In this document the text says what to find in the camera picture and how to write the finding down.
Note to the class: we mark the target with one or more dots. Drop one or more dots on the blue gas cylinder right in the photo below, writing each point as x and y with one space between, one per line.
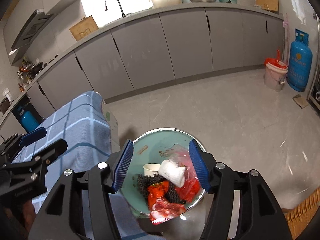
300 61

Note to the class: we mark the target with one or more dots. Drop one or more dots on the black kitchen faucet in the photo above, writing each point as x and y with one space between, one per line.
114 9

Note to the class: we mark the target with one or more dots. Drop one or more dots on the white paper towel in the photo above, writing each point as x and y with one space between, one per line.
172 172

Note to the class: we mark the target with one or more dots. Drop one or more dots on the metal storage shelf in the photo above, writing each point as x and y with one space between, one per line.
312 98

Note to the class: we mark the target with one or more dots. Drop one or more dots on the range hood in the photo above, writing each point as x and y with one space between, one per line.
31 29

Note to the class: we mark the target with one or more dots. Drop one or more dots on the grey kitchen cabinet run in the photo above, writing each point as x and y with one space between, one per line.
150 49

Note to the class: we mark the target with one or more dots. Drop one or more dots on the wicker basket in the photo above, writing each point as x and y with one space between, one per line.
303 220

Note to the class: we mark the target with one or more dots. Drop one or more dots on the blue gas cylinder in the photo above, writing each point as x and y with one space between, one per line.
27 120
300 61

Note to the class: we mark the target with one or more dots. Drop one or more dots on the black mesh scrubber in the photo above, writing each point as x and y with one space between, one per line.
143 182

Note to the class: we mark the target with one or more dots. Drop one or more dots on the right wooden cutting board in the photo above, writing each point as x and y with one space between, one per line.
269 5

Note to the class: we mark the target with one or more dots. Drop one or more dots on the wooden cutting board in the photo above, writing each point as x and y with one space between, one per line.
83 28
269 5

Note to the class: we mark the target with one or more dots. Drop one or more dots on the orange blue snack wrapper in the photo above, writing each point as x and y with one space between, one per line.
161 210

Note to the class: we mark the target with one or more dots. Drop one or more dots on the pink crinkled plastic bag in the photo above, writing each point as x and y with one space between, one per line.
180 155

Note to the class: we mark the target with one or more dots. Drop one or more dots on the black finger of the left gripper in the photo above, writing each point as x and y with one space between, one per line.
32 137

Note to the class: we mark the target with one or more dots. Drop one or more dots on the red plastic wrapper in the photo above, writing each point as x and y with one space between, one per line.
191 189

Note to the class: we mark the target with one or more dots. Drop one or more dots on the black wok on stove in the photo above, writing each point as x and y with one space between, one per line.
35 69

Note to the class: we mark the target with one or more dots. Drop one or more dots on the blue gas cylinder left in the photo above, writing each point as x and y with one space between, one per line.
27 120

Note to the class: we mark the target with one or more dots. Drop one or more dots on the white paper cup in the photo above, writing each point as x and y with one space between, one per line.
151 170

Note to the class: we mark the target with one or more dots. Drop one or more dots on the left wooden cutting board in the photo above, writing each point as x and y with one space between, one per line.
83 28

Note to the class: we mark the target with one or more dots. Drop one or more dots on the cardboard scrap on floor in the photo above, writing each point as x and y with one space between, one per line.
300 101

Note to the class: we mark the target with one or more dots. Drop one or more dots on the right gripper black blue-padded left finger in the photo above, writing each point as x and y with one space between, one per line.
60 216

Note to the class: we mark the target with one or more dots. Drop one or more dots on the teal metal-rimmed trash bin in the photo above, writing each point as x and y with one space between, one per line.
150 148

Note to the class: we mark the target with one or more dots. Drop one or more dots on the white bucket red bag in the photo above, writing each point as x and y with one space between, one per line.
275 73

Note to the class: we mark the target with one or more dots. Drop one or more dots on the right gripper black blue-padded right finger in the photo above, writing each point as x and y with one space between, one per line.
260 215

